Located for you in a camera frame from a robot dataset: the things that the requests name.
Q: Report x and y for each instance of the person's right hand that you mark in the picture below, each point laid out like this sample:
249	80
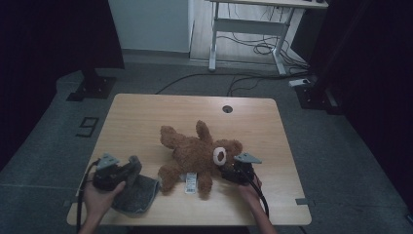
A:
250	191

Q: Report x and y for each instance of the person's left hand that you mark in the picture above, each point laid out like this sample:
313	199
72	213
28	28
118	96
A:
99	201

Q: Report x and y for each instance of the black stand base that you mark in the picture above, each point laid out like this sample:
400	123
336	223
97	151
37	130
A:
92	87
316	96

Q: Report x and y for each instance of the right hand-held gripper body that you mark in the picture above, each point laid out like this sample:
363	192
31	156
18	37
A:
242	172

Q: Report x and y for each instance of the white power strip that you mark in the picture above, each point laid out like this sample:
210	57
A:
299	82

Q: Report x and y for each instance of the grey tape strip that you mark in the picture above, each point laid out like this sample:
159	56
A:
303	201
73	201

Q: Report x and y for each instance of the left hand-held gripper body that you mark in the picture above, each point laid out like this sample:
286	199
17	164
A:
107	177

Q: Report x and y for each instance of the black tape floor mark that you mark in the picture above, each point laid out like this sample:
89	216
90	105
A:
87	126

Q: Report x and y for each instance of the grey cloth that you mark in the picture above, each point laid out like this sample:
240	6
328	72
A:
138	195

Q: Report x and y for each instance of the white desk frame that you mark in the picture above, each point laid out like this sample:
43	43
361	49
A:
250	26

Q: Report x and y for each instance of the brown teddy bear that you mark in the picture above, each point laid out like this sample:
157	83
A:
198	154

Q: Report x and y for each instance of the black curtain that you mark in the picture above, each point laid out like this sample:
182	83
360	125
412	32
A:
376	81
48	48

